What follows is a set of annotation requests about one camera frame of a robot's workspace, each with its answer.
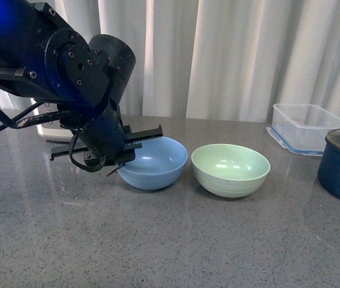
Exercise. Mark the clear plastic food container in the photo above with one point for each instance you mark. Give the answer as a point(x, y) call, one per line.
point(302, 128)

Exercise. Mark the blue plastic bowl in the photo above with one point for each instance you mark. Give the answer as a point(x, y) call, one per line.
point(158, 164)

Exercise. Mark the green plastic bowl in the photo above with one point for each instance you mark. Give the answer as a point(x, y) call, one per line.
point(229, 170)

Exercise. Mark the white curtain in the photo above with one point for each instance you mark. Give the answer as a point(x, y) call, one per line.
point(221, 60)

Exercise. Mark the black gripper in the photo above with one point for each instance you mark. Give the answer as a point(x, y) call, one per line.
point(107, 136)

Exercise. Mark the cream two-slot toaster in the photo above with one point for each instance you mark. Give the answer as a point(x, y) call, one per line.
point(51, 131)

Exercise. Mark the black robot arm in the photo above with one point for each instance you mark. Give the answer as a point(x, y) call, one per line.
point(43, 58)

